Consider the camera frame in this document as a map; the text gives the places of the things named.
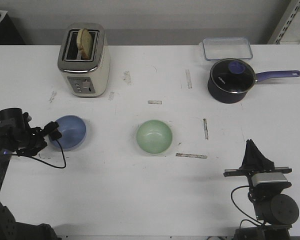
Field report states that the green bowl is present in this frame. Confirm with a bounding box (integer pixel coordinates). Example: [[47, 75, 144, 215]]
[[136, 119, 173, 155]]

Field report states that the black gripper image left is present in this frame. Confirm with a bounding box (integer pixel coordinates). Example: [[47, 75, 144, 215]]
[[0, 107, 62, 157]]

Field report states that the toasted bread slice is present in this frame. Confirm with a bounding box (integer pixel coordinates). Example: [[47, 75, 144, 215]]
[[76, 28, 93, 60]]

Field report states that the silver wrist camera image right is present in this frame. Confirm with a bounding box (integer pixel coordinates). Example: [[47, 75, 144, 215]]
[[251, 172, 292, 189]]

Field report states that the black cable image left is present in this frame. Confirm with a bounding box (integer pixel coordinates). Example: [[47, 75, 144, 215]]
[[8, 140, 67, 169]]

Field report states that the clear plastic food container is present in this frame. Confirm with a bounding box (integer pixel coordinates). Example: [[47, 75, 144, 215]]
[[202, 37, 253, 61]]

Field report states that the dark blue saucepan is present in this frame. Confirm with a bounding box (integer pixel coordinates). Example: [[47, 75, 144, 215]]
[[207, 58, 300, 104]]

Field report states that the black cable image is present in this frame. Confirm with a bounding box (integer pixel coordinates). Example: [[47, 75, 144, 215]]
[[8, 140, 67, 169], [230, 185, 266, 227]]

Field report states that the glass pot lid blue knob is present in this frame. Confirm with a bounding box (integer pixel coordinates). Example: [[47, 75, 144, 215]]
[[208, 58, 256, 94]]

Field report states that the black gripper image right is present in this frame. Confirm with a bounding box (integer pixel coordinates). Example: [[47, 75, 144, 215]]
[[223, 139, 292, 198]]

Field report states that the black cable image right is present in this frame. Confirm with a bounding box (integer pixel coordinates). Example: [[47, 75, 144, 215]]
[[230, 185, 266, 227]]

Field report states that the blue bowl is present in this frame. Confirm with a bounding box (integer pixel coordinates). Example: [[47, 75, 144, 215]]
[[48, 115, 87, 151]]

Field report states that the grey metal shelf upright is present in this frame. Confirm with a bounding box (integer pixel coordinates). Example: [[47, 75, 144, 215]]
[[267, 0, 300, 45]]

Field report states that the cream and chrome toaster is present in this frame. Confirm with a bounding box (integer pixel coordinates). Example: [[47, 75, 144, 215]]
[[57, 22, 111, 98]]

